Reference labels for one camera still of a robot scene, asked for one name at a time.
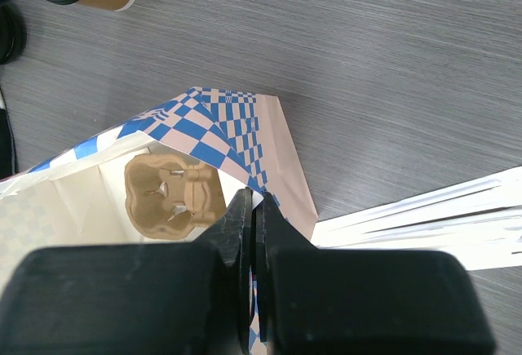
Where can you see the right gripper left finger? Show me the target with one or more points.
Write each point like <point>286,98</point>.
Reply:
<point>148,298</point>

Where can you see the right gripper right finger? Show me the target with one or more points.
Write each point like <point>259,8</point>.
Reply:
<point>333,301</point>

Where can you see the single cardboard cup carrier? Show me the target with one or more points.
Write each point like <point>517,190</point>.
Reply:
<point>168,197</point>

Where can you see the checkered paper takeout bag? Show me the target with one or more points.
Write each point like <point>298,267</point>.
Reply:
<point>78,197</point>

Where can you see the white wrapped straws pile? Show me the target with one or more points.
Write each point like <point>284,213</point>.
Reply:
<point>478,222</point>

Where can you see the zebra print pillow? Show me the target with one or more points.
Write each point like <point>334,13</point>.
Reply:
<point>8,156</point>

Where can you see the stack of black lids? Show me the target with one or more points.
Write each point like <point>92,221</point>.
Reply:
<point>13,34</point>

